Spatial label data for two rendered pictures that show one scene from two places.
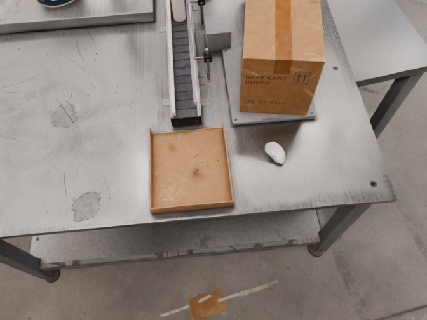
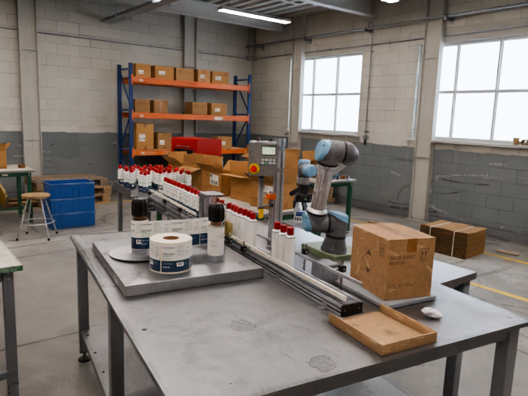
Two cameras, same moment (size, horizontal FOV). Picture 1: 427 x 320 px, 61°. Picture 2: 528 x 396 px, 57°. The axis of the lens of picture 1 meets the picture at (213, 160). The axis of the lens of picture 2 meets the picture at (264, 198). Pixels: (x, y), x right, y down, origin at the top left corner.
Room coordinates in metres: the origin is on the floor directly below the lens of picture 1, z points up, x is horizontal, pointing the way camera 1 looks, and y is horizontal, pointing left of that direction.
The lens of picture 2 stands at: (-0.78, 1.25, 1.61)
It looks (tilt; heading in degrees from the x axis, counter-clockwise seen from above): 9 degrees down; 334
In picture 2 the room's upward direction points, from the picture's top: 2 degrees clockwise
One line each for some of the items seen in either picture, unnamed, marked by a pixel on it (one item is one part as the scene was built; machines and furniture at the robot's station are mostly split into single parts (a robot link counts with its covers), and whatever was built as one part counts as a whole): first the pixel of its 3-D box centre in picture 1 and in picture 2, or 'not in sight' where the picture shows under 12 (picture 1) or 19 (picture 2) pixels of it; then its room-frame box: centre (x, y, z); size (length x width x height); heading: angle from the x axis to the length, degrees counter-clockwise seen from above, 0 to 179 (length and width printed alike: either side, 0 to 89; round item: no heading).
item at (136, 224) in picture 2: not in sight; (139, 225); (1.70, 0.73, 1.04); 0.09 x 0.09 x 0.29
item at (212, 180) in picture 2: not in sight; (221, 176); (4.04, -0.62, 0.97); 0.45 x 0.38 x 0.37; 105
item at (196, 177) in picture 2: not in sight; (199, 172); (4.48, -0.52, 0.97); 0.44 x 0.38 x 0.37; 107
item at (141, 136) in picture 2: not in sight; (188, 131); (9.09, -1.83, 1.26); 2.78 x 0.61 x 2.51; 102
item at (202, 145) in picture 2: not in sight; (196, 173); (7.22, -1.40, 0.61); 0.70 x 0.60 x 1.22; 23
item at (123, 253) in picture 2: not in sight; (140, 253); (1.70, 0.73, 0.89); 0.31 x 0.31 x 0.01
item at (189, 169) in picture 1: (189, 165); (380, 326); (0.56, 0.08, 0.85); 0.30 x 0.26 x 0.04; 3
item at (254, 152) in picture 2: not in sight; (264, 158); (1.66, 0.04, 1.38); 0.17 x 0.10 x 0.19; 58
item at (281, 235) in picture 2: not in sight; (283, 244); (1.28, 0.11, 0.98); 0.05 x 0.05 x 0.20
